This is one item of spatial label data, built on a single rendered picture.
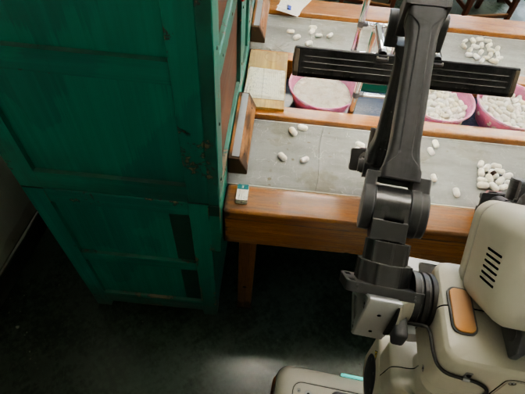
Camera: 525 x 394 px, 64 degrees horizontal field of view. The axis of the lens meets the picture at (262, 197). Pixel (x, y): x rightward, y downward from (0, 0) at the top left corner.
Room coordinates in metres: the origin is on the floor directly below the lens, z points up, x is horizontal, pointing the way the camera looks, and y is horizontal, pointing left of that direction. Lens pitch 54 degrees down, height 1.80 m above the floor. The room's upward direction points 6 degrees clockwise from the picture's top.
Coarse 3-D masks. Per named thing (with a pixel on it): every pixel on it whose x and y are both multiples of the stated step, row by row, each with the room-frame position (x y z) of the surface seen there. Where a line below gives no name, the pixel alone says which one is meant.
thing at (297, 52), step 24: (312, 48) 1.02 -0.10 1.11; (312, 72) 0.98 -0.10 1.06; (336, 72) 0.99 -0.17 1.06; (360, 72) 0.99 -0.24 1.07; (384, 72) 0.99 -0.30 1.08; (432, 72) 1.00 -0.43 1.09; (456, 72) 1.00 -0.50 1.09; (480, 72) 1.01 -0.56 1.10; (504, 72) 1.01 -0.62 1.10; (504, 96) 0.98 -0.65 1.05
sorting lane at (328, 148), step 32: (256, 128) 1.06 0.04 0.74; (288, 128) 1.08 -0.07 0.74; (320, 128) 1.10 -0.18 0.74; (256, 160) 0.92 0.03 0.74; (288, 160) 0.93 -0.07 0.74; (320, 160) 0.95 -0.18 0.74; (448, 160) 1.00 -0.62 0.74; (512, 160) 1.03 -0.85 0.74; (320, 192) 0.81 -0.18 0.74; (352, 192) 0.82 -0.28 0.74; (448, 192) 0.86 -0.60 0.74
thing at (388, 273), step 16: (368, 240) 0.35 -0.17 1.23; (368, 256) 0.33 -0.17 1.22; (384, 256) 0.32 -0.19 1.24; (400, 256) 0.32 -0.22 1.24; (352, 272) 0.33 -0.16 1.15; (368, 272) 0.30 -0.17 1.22; (384, 272) 0.30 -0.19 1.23; (400, 272) 0.30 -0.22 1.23; (352, 288) 0.27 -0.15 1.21; (368, 288) 0.28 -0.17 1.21; (384, 288) 0.28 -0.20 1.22; (400, 288) 0.28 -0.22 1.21
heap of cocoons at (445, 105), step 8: (432, 96) 1.33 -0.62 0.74; (440, 96) 1.34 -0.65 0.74; (448, 96) 1.34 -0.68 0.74; (456, 96) 1.34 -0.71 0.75; (432, 104) 1.29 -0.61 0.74; (440, 104) 1.29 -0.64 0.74; (448, 104) 1.30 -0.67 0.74; (456, 104) 1.30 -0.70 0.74; (432, 112) 1.24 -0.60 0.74; (440, 112) 1.26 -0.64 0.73; (448, 112) 1.25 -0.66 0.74; (456, 112) 1.27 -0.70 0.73; (464, 112) 1.27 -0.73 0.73
